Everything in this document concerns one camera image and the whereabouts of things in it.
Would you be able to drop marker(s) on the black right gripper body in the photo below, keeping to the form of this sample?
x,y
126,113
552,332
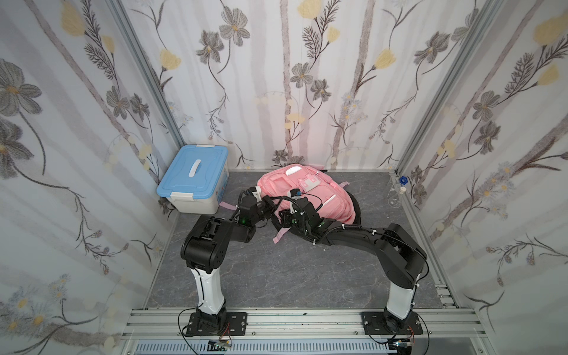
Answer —
x,y
288,217

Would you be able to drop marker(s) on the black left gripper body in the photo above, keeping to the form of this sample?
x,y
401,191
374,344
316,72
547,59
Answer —
x,y
263,211

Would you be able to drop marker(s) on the pink school backpack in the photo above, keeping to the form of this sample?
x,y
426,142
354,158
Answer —
x,y
329,198

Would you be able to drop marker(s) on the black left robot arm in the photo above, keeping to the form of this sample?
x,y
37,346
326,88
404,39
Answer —
x,y
205,248

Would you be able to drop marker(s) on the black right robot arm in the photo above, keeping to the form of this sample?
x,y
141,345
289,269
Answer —
x,y
402,259

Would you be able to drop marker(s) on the blue lidded storage box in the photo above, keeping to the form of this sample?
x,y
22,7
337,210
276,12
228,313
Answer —
x,y
196,179

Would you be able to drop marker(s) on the clear glass flask blue cap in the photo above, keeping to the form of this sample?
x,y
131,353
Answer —
x,y
398,187

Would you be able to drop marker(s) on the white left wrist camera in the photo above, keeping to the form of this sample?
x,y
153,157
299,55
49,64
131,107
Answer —
x,y
257,192

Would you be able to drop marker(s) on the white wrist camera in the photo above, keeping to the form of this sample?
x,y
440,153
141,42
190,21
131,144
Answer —
x,y
294,193
257,192

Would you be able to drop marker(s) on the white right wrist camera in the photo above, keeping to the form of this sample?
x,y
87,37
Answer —
x,y
294,193

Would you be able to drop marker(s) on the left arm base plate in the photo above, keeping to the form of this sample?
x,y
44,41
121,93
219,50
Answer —
x,y
224,323

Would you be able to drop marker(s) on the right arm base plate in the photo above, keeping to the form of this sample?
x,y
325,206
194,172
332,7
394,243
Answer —
x,y
385,324

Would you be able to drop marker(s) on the white slotted cable duct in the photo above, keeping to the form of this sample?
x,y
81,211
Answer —
x,y
357,346

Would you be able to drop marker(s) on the aluminium front rail frame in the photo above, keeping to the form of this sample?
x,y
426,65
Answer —
x,y
446,331

